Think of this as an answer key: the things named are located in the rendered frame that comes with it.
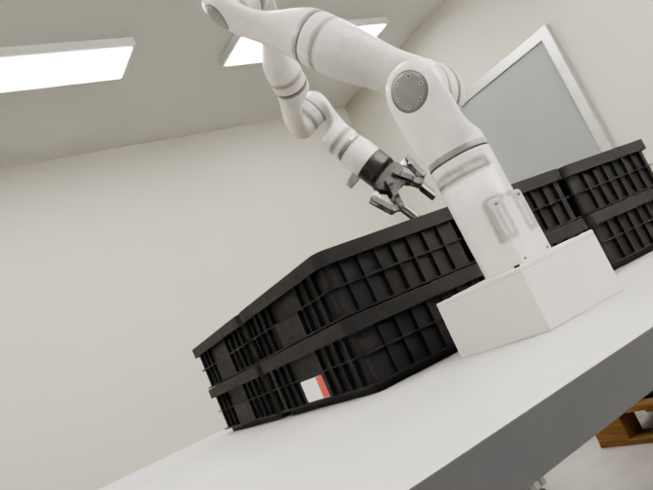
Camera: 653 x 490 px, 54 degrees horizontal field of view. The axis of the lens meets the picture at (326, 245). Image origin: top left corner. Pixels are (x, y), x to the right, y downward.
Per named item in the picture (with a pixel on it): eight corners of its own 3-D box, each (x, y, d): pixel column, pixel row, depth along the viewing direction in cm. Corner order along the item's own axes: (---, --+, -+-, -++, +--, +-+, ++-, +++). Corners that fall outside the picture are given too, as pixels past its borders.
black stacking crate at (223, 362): (372, 319, 144) (352, 273, 146) (258, 368, 129) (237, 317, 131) (304, 351, 178) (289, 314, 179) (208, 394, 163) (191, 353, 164)
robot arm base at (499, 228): (559, 244, 88) (500, 137, 90) (514, 267, 84) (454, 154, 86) (516, 263, 96) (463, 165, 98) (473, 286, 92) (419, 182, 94)
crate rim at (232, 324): (356, 280, 145) (351, 270, 146) (240, 325, 130) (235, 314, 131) (291, 320, 179) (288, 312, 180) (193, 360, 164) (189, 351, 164)
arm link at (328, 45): (341, 15, 106) (307, 7, 99) (479, 76, 94) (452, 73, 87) (324, 67, 110) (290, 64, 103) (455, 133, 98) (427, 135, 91)
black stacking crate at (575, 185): (670, 185, 141) (644, 140, 142) (589, 220, 126) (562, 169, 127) (543, 244, 174) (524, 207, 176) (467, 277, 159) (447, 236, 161)
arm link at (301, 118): (288, 137, 141) (259, 93, 131) (313, 109, 143) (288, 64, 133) (308, 148, 137) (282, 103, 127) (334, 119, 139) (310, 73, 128)
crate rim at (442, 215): (240, 325, 130) (235, 314, 131) (356, 280, 145) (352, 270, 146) (320, 266, 96) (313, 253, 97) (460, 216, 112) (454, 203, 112)
